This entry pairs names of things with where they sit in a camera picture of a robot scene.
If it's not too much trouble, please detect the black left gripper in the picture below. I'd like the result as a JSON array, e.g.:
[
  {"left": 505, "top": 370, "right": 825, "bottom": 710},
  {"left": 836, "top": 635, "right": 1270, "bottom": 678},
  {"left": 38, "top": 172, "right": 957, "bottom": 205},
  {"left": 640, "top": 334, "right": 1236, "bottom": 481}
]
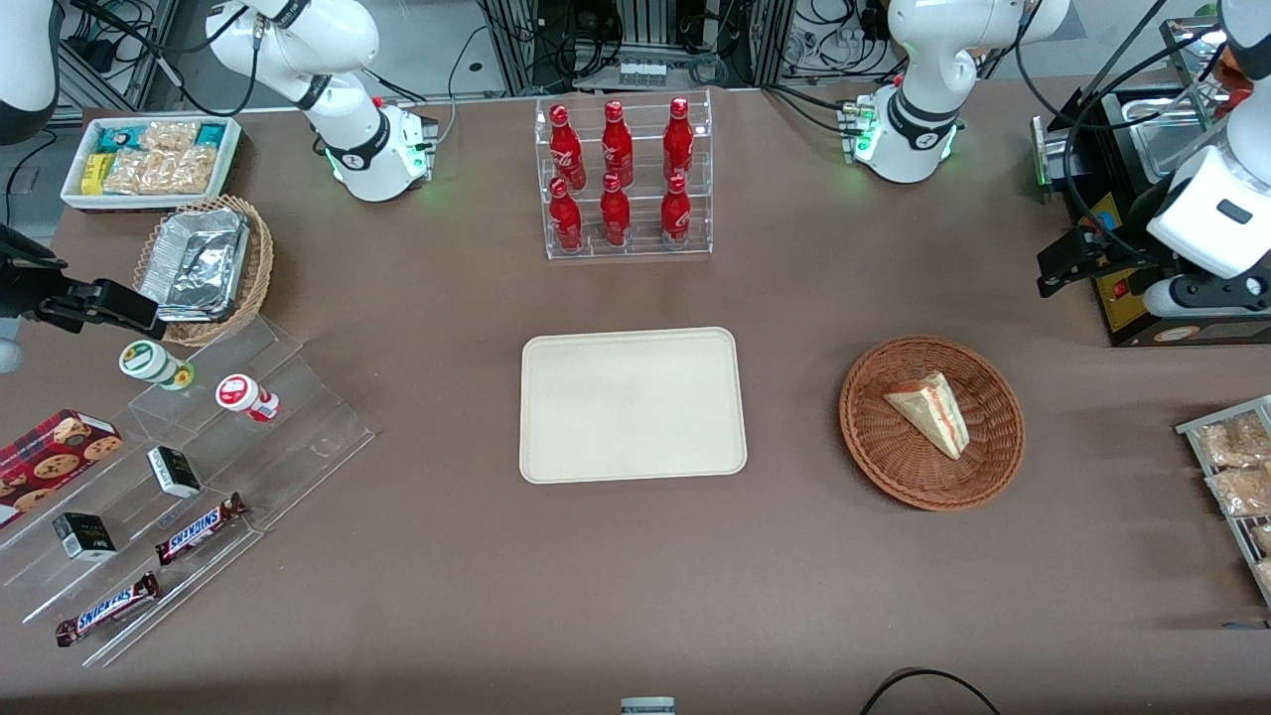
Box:
[{"left": 1037, "top": 223, "right": 1185, "bottom": 300}]

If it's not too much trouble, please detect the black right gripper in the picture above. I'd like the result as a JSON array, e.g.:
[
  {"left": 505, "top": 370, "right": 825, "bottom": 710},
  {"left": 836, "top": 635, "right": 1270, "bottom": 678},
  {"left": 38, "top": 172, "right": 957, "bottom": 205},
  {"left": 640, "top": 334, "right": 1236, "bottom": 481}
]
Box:
[{"left": 0, "top": 260, "right": 168, "bottom": 342}]

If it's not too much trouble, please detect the triangular sandwich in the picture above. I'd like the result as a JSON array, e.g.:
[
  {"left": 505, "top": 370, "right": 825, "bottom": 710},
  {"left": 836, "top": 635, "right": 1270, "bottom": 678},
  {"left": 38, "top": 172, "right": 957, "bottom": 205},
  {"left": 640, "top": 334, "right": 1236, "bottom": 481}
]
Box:
[{"left": 883, "top": 371, "right": 970, "bottom": 461}]

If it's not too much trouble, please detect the light tan wicker basket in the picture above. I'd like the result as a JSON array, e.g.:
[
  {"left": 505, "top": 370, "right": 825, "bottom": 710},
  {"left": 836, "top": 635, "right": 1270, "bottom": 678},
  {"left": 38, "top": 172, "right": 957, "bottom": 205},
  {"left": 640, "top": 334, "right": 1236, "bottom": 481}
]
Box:
[{"left": 133, "top": 195, "right": 275, "bottom": 348}]

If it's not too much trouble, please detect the brown round wicker basket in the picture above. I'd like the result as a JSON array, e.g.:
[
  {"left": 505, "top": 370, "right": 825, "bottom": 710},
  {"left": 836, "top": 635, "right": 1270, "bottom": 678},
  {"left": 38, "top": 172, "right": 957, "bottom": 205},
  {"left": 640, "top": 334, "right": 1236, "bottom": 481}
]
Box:
[{"left": 839, "top": 336, "right": 1026, "bottom": 512}]

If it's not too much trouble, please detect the beige plastic serving tray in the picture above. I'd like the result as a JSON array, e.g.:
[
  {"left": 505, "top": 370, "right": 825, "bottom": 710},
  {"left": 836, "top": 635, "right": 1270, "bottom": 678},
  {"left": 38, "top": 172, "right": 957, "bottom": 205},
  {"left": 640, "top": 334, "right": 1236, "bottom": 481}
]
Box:
[{"left": 519, "top": 327, "right": 749, "bottom": 486}]

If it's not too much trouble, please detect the green capped yogurt bottle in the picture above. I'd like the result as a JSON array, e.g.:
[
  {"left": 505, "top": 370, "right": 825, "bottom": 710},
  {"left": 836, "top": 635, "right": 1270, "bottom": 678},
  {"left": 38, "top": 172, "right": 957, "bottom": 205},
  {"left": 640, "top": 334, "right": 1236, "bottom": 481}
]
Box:
[{"left": 118, "top": 340, "right": 196, "bottom": 391}]

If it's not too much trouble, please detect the black hot dog warmer machine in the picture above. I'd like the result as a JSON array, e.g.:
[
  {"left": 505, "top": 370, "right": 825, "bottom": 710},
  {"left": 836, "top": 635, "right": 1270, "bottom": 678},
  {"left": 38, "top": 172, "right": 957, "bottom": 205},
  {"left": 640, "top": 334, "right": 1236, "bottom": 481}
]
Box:
[{"left": 1030, "top": 15, "right": 1271, "bottom": 348}]

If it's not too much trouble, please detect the aluminium foil container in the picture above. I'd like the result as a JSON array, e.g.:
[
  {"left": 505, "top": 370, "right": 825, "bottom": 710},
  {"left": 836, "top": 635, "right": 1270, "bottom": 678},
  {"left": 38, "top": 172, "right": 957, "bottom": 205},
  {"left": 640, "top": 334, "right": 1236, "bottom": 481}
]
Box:
[{"left": 138, "top": 208, "right": 250, "bottom": 323}]

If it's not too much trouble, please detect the red capped yogurt bottle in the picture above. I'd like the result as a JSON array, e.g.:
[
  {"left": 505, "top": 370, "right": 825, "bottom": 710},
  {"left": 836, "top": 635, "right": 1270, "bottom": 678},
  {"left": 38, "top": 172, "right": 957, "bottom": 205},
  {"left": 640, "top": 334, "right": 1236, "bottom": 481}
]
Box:
[{"left": 215, "top": 373, "right": 280, "bottom": 423}]

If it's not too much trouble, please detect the large clear peanut snack bag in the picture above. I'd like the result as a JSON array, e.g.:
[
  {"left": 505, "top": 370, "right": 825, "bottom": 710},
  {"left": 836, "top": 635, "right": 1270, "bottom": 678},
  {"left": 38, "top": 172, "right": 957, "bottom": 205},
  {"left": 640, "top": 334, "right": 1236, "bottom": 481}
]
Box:
[{"left": 103, "top": 147, "right": 217, "bottom": 197}]

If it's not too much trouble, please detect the red cookie box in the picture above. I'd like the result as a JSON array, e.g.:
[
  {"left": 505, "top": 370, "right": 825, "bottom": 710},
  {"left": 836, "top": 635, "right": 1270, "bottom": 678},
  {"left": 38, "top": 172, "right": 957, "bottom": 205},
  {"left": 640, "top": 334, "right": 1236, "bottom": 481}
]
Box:
[{"left": 0, "top": 408, "right": 125, "bottom": 528}]

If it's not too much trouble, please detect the small black carton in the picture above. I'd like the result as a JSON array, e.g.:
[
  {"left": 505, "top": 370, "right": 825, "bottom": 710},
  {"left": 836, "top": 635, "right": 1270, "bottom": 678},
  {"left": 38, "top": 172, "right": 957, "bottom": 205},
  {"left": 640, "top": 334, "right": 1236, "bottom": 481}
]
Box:
[
  {"left": 52, "top": 512, "right": 118, "bottom": 563},
  {"left": 146, "top": 446, "right": 203, "bottom": 500}
]

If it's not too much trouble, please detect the white rectangular snack bin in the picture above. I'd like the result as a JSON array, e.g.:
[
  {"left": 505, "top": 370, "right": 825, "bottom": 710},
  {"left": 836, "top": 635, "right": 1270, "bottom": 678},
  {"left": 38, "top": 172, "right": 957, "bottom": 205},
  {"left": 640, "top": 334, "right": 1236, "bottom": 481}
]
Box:
[{"left": 61, "top": 115, "right": 243, "bottom": 214}]

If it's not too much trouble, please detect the small clear peanut snack bag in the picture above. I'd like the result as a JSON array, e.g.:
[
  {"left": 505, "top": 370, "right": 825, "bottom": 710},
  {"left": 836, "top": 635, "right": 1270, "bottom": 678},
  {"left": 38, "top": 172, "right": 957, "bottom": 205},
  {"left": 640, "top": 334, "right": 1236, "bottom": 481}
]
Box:
[{"left": 139, "top": 120, "right": 201, "bottom": 152}]

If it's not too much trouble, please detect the clear acrylic stepped shelf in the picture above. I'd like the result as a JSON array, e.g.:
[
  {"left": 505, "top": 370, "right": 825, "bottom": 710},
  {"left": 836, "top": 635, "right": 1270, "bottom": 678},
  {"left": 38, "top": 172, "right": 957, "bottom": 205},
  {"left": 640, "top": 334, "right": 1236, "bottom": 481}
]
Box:
[{"left": 0, "top": 315, "right": 377, "bottom": 669}]

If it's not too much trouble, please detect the brown snickers bar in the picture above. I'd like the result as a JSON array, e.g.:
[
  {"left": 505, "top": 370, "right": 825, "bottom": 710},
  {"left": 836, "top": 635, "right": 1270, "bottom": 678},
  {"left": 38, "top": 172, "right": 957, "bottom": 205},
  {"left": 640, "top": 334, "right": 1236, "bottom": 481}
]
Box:
[
  {"left": 54, "top": 572, "right": 162, "bottom": 648},
  {"left": 154, "top": 493, "right": 249, "bottom": 567}
]

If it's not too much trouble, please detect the red cola bottle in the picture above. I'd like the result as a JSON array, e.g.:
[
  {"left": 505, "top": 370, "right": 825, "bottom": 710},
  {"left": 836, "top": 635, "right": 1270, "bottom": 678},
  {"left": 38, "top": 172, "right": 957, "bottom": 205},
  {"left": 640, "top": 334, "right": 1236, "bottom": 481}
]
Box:
[
  {"left": 548, "top": 178, "right": 584, "bottom": 253},
  {"left": 660, "top": 174, "right": 692, "bottom": 250},
  {"left": 602, "top": 100, "right": 635, "bottom": 188},
  {"left": 663, "top": 96, "right": 695, "bottom": 181},
  {"left": 600, "top": 173, "right": 633, "bottom": 248},
  {"left": 549, "top": 104, "right": 587, "bottom": 190}
]

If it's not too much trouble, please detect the clear acrylic bottle rack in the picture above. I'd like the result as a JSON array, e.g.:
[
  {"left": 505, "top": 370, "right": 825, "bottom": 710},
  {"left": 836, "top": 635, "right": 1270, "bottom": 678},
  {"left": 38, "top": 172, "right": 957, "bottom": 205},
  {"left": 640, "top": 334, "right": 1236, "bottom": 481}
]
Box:
[{"left": 533, "top": 88, "right": 714, "bottom": 262}]

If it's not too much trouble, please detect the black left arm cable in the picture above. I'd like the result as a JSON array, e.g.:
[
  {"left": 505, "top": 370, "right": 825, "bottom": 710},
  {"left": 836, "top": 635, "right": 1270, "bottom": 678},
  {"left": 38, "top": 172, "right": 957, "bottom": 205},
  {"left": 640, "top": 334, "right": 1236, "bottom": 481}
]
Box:
[{"left": 1013, "top": 0, "right": 1232, "bottom": 261}]

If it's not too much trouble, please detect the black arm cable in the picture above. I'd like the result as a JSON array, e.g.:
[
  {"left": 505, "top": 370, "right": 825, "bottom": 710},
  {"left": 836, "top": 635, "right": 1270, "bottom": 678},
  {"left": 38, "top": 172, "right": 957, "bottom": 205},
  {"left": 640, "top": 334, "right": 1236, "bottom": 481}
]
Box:
[
  {"left": 68, "top": 0, "right": 261, "bottom": 118},
  {"left": 1013, "top": 0, "right": 1232, "bottom": 261}
]

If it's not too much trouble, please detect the grey wire rack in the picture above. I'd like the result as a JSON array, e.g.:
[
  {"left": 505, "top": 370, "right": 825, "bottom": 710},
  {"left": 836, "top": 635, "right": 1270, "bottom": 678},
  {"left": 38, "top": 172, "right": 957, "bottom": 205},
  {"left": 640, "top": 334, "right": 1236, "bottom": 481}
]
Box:
[{"left": 1176, "top": 394, "right": 1271, "bottom": 608}]

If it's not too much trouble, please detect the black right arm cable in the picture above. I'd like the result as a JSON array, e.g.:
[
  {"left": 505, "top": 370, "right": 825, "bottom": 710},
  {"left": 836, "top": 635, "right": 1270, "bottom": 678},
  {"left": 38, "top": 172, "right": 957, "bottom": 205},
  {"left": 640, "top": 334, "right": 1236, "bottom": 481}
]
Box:
[{"left": 68, "top": 0, "right": 261, "bottom": 118}]

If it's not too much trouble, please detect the aluminium frame rack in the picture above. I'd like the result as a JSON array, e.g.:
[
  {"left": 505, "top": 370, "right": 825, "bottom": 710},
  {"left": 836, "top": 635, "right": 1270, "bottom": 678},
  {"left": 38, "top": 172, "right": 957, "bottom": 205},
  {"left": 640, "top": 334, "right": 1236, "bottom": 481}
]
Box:
[{"left": 475, "top": 0, "right": 797, "bottom": 97}]

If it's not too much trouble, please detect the black looped floor cable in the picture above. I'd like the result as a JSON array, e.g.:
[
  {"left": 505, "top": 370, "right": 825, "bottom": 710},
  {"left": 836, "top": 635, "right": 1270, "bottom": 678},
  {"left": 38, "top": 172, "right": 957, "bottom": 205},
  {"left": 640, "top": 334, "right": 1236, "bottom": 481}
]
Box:
[{"left": 858, "top": 667, "right": 1005, "bottom": 715}]

